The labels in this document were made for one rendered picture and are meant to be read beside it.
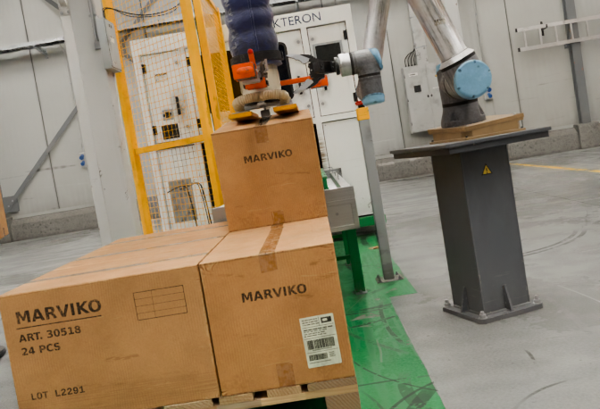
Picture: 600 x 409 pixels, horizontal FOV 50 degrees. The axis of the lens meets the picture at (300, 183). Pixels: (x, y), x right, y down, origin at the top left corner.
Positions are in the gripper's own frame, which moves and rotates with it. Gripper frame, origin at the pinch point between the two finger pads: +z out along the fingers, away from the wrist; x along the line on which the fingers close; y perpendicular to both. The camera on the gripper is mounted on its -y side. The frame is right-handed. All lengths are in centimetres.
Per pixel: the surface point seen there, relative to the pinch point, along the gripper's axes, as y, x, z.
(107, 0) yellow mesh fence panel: 177, 91, 113
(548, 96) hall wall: 943, -17, -446
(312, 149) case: -4.6, -30.8, -4.0
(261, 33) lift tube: 18.2, 21.2, 8.7
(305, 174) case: -3.5, -39.9, 0.5
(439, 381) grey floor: -49, -113, -31
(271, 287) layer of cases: -72, -68, 15
